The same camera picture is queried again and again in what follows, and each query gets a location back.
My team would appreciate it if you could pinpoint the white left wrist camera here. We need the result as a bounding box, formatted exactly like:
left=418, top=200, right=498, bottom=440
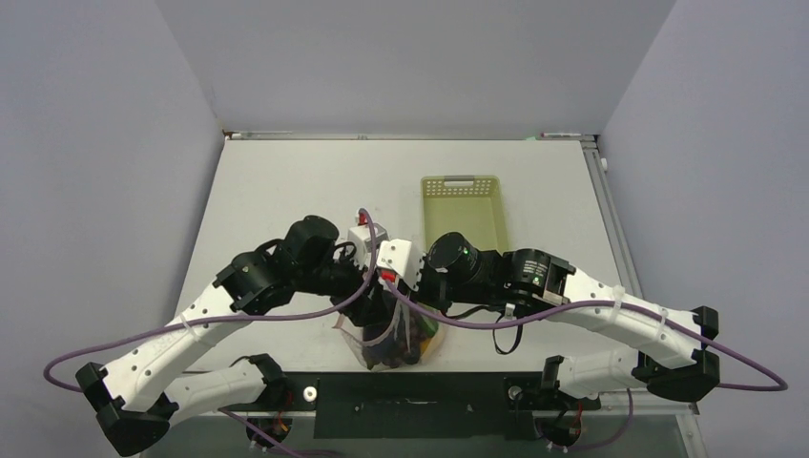
left=346, top=211, right=388, bottom=268

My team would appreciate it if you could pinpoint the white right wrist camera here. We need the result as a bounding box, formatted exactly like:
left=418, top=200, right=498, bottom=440
left=376, top=239, right=425, bottom=292

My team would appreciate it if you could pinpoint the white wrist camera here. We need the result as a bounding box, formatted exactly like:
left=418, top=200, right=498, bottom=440
left=376, top=239, right=425, bottom=292
left=346, top=211, right=388, bottom=268

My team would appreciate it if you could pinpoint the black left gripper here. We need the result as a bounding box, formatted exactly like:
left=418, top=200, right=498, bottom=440
left=294, top=244, right=391, bottom=326

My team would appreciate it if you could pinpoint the beige plastic basket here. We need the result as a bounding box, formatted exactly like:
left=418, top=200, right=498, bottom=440
left=421, top=176, right=511, bottom=253

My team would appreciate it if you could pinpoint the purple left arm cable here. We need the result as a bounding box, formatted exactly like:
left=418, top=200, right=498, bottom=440
left=42, top=208, right=381, bottom=394

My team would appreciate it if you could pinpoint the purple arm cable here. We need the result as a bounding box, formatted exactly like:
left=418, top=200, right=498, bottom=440
left=42, top=208, right=381, bottom=394
left=382, top=278, right=789, bottom=393

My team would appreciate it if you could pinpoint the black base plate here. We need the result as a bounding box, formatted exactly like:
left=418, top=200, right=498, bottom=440
left=233, top=371, right=601, bottom=440

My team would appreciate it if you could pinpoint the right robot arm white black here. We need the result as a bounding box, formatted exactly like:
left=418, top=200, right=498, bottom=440
left=409, top=232, right=720, bottom=408

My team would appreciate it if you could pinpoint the purple eggplant toy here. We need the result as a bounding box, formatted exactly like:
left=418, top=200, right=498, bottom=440
left=362, top=323, right=422, bottom=370

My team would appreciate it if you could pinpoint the clear zip top bag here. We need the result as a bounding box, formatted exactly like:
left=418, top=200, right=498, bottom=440
left=333, top=293, right=446, bottom=372

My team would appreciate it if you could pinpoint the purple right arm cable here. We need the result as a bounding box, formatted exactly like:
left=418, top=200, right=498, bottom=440
left=382, top=278, right=789, bottom=393

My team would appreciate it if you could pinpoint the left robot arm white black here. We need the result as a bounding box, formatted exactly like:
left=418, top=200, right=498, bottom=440
left=75, top=213, right=387, bottom=457

